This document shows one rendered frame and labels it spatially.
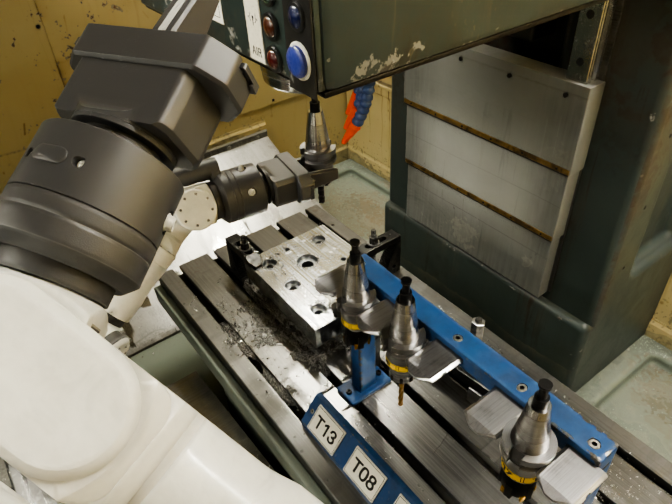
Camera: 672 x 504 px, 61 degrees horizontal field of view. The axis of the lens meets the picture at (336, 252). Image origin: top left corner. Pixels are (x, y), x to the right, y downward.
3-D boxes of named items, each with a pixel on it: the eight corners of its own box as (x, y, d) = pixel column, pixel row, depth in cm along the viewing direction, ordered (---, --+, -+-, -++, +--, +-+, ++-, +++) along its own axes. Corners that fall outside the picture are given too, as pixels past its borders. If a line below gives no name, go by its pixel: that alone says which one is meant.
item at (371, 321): (372, 341, 83) (372, 338, 82) (350, 321, 86) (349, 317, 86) (408, 319, 86) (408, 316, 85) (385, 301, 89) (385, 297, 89)
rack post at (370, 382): (353, 407, 111) (348, 295, 92) (336, 390, 114) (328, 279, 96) (391, 381, 115) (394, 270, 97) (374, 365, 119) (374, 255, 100)
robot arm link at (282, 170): (313, 164, 93) (244, 185, 88) (316, 213, 98) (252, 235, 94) (281, 135, 101) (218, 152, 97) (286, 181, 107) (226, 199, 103)
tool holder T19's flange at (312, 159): (342, 161, 99) (341, 149, 97) (311, 171, 97) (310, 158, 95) (325, 147, 103) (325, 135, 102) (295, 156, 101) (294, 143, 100)
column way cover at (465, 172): (537, 303, 131) (590, 89, 99) (399, 214, 161) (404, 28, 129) (551, 294, 133) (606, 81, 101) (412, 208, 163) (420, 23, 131)
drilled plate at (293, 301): (316, 347, 118) (315, 330, 115) (247, 276, 137) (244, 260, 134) (399, 298, 128) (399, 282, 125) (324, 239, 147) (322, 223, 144)
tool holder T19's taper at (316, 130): (335, 148, 98) (333, 111, 94) (311, 154, 96) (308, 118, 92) (323, 138, 101) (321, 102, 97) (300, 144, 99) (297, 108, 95)
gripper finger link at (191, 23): (214, 6, 40) (179, 76, 38) (193, -32, 37) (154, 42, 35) (233, 7, 40) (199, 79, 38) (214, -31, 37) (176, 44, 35)
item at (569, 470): (568, 517, 61) (569, 513, 61) (528, 481, 65) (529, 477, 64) (605, 479, 65) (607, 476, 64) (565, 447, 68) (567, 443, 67)
